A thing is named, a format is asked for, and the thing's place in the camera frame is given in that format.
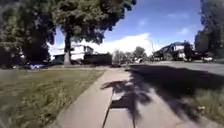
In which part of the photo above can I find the dark hedge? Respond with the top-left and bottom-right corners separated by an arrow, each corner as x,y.
82,53 -> 113,66

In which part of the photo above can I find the small distant tree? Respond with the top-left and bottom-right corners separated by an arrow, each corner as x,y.
132,45 -> 148,61

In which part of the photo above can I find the white house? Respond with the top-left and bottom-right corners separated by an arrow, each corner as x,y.
52,44 -> 100,65

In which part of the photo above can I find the grey concrete sidewalk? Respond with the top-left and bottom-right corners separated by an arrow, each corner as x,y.
46,67 -> 224,128

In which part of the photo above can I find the large leafy tree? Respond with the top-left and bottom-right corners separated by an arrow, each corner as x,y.
49,0 -> 138,66

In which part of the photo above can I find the dark roofed house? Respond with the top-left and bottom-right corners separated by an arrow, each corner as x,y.
152,41 -> 205,62

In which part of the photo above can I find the green grass lawn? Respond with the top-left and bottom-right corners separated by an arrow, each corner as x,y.
0,68 -> 107,128

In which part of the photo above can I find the blue car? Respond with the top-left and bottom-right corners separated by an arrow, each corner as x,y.
20,62 -> 46,71

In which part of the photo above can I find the grey asphalt road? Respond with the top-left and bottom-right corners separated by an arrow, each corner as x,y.
128,60 -> 224,92

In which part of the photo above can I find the dark dense tree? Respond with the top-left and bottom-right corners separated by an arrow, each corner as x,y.
0,0 -> 57,67

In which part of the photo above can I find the white vehicle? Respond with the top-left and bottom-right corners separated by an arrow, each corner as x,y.
202,56 -> 215,63

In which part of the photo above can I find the grass verge strip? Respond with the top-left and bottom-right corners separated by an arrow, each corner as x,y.
182,87 -> 224,127

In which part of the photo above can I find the tall dark tree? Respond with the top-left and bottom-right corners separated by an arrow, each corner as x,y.
194,0 -> 224,60

